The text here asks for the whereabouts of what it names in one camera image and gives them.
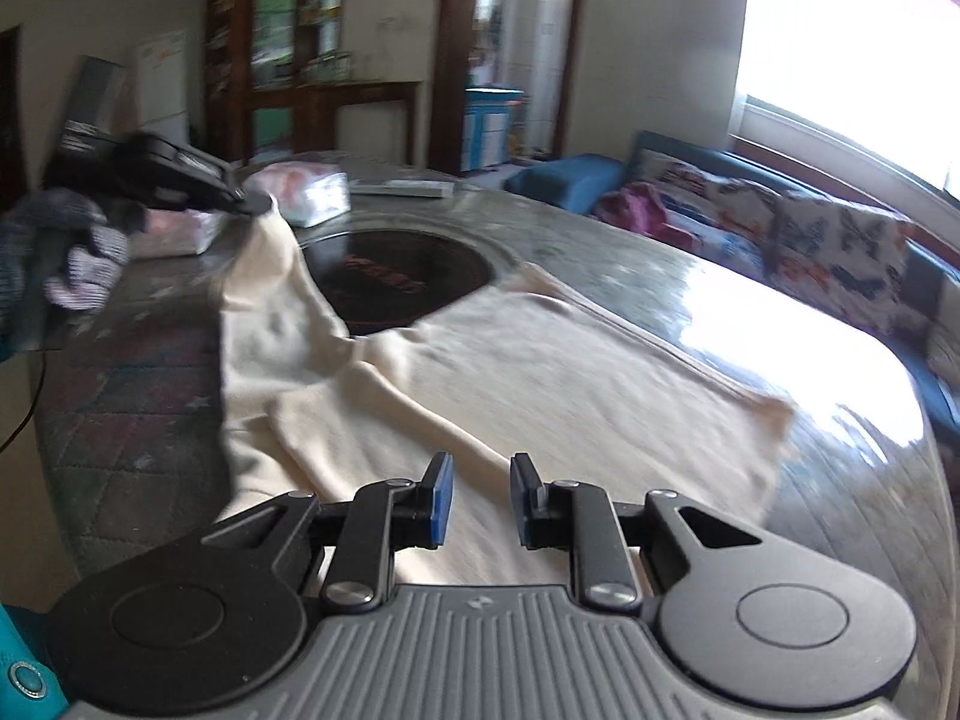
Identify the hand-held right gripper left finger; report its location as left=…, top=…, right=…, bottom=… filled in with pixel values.
left=201, top=452, right=456, bottom=614

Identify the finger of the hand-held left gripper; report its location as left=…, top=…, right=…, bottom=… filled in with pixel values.
left=178, top=147, right=275, bottom=218

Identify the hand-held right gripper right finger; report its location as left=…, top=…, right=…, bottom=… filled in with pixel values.
left=508, top=452, right=764, bottom=614

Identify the cream knit garment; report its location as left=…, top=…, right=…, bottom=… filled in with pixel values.
left=212, top=195, right=797, bottom=587

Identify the person's left forearm knit sleeve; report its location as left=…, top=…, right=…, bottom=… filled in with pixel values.
left=0, top=189, right=133, bottom=352

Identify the pink wrapped packet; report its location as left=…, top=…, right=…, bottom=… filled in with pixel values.
left=133, top=208, right=227, bottom=259

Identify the grey flat board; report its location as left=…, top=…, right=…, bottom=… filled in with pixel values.
left=62, top=55, right=127, bottom=137

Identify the white refrigerator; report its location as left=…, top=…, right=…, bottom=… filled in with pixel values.
left=133, top=30, right=190, bottom=155

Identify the clear wrapped tissue pack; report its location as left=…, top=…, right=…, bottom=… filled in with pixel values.
left=246, top=160, right=352, bottom=227

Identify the dark wooden display cabinet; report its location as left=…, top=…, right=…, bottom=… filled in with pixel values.
left=204, top=0, right=425, bottom=167

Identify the flat grey remote control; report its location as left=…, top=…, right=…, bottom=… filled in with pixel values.
left=351, top=178, right=456, bottom=200

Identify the round black cooktop inset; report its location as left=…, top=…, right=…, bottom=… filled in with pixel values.
left=298, top=229, right=501, bottom=336

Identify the blue and white small cabinet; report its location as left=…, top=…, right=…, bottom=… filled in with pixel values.
left=460, top=87, right=524, bottom=171

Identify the pink cloth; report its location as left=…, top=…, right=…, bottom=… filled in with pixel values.
left=595, top=182, right=677, bottom=242

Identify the butterfly print cushion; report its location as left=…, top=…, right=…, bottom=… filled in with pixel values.
left=651, top=156, right=785, bottom=275
left=769, top=190, right=914, bottom=337

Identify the teal device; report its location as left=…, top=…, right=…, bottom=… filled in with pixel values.
left=0, top=602, right=70, bottom=720

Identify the blue sofa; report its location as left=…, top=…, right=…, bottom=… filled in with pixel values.
left=625, top=130, right=960, bottom=432

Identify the bright window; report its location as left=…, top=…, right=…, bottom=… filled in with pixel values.
left=731, top=0, right=960, bottom=200

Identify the dark wooden door frame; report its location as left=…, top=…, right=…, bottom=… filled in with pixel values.
left=429, top=0, right=595, bottom=175

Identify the black cable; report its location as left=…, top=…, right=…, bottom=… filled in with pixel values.
left=0, top=345, right=47, bottom=455

